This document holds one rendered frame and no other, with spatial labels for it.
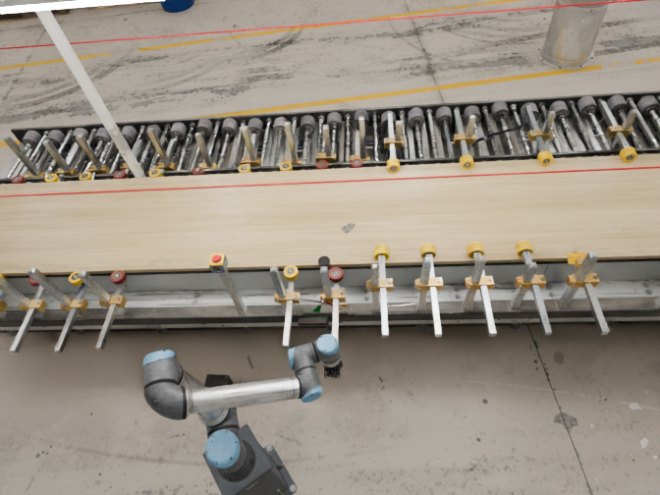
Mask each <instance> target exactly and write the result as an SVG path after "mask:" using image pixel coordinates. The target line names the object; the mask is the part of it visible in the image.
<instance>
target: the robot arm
mask: <svg viewBox="0 0 660 495"><path fill-rule="evenodd" d="M341 356H342V355H340V351H339V343H338V341H337V339H336V338H335V337H334V336H332V335H330V334H324V335H322V336H320V337H319V338H318V339H317V341H314V342H310V343H307V344H304V345H301V346H298V347H294V348H292V349H289V350H288V357H289V363H290V367H291V370H294V371H295V374H296V376H293V377H288V378H280V379H271V380H263V381H255V382H248V383H240V384H232V385H224V386H216V387H205V386H204V385H203V384H202V383H200V382H199V381H198V380H197V379H196V378H194V377H193V376H192V375H191V374H189V373H188V372H187V371H186V370H184V369H183V368H182V367H181V366H180V365H179V364H178V363H177V362H176V356H175V353H174V352H173V351H170V350H160V351H155V352H152V353H150V354H148V355H147V356H145V358H144V359H143V366H142V367H143V383H144V397H145V400H146V401H147V403H148V405H149V406H150V407H151V408H152V409H153V410H154V411H155V412H156V413H158V414H160V415H162V416H164V417H166V418H169V419H174V420H182V419H187V418H188V417H189V415H190V414H192V413H197V414H198V417H199V420H200V421H201V422H202V423H203V424H205V425H206V432H207V442H206V446H205V454H206V457H207V459H208V460H209V462H210V463H211V464H212V465H213V466H215V467H216V468H217V470H218V472H219V474H220V475H221V476H222V477H223V478H224V479H225V480H227V481H230V482H238V481H241V480H243V479H245V478H246V477H248V476H249V474H250V473H251V472H252V470H253V468H254V465H255V452H254V449H253V448H252V446H251V445H250V443H248V442H247V441H245V440H242V437H241V431H240V426H239V420H238V414H237V408H238V407H245V406H252V405H258V404H265V403H272V402H279V401H286V400H292V399H302V402H304V403H309V402H312V401H315V400H316V399H318V398H319V397H320V396H321V395H322V388H321V385H320V381H319V378H318V374H317V371H316V367H315V364H316V363H317V362H322V364H323V367H324V376H325V379H326V375H327V377H329V379H330V378H331V377H334V378H337V379H338V376H339V377H340V367H343V363H342V362H341ZM325 371H326V373H327V374H326V373H325Z"/></svg>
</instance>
